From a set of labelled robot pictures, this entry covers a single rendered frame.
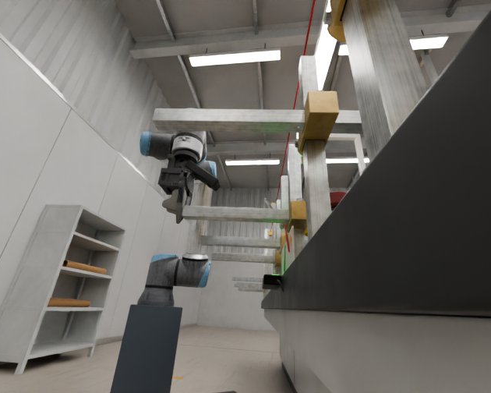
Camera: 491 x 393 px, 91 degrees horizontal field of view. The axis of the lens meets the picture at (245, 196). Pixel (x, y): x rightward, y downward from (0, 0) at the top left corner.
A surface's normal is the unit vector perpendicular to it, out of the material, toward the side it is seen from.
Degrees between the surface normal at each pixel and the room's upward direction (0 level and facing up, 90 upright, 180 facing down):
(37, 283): 90
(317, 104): 90
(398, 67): 90
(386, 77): 90
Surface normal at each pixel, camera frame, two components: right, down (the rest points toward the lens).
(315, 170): -0.04, -0.42
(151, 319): 0.39, -0.37
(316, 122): -0.06, 0.91
